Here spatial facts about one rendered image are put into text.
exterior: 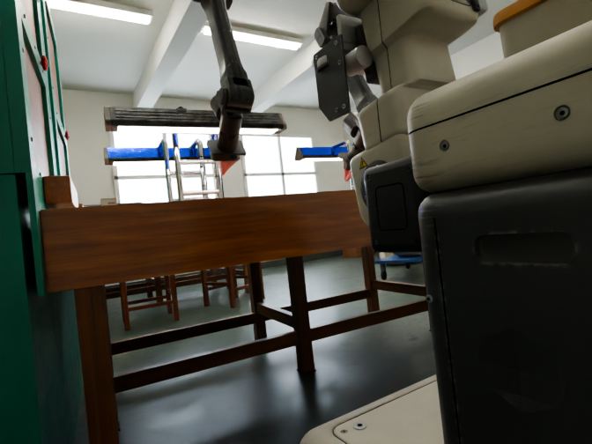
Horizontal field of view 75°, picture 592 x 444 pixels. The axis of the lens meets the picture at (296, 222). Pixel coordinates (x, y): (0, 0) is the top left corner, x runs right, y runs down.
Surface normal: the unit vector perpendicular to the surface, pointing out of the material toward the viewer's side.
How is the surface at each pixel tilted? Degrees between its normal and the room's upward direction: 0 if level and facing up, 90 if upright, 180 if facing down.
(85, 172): 90
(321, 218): 90
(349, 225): 90
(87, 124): 90
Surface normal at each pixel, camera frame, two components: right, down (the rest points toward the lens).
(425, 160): -0.85, 0.08
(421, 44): 0.50, -0.21
